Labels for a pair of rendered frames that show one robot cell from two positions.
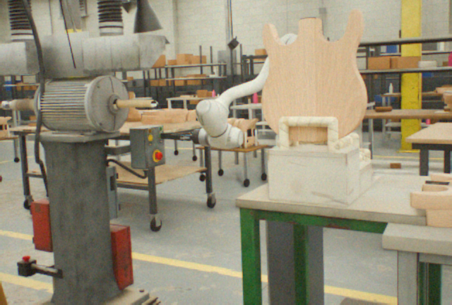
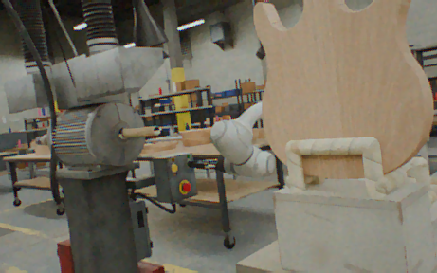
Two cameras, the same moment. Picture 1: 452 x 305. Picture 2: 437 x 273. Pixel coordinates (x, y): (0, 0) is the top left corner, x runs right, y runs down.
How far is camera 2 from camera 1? 0.82 m
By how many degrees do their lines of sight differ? 14
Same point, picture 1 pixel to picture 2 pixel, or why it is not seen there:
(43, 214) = (66, 257)
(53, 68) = (63, 99)
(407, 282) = not seen: outside the picture
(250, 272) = not seen: outside the picture
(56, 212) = (77, 255)
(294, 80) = (303, 82)
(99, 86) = (100, 115)
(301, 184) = (327, 249)
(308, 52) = (322, 35)
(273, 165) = (282, 216)
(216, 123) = (235, 148)
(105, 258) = not seen: outside the picture
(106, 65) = (95, 89)
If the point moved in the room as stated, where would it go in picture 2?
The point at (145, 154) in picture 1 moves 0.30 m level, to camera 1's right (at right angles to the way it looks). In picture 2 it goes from (170, 187) to (238, 181)
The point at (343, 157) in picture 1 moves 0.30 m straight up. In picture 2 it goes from (394, 209) to (376, 35)
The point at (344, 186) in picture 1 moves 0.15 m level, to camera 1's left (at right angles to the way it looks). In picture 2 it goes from (401, 261) to (312, 263)
